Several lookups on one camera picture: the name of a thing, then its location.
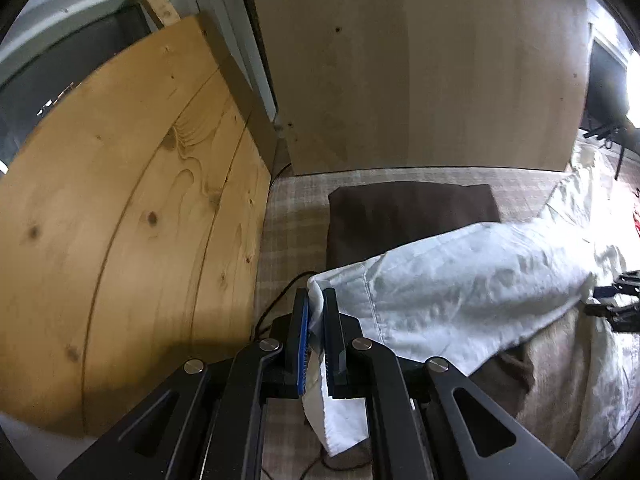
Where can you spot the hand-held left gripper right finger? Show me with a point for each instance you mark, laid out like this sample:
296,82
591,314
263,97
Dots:
331,350

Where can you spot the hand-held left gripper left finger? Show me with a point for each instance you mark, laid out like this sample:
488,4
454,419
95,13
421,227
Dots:
300,350

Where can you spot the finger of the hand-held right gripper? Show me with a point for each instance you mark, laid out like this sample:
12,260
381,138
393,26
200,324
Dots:
625,315
605,291

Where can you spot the white linen shirt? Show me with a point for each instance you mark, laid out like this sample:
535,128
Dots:
475,285

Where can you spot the beige plaid blanket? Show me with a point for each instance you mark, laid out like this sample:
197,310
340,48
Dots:
295,210

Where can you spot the brown folded cloth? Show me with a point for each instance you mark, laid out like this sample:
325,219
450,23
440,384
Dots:
400,220

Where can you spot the black tripod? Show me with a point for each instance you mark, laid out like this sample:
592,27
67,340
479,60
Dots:
607,131

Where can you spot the pine wood board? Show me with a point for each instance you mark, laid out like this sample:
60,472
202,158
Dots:
125,210

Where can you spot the light plywood board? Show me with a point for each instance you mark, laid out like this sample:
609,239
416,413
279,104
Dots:
425,60

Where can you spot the narrow wooden strip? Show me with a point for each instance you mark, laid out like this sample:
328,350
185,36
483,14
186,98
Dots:
157,2

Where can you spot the white window frame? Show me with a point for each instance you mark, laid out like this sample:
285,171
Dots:
65,5

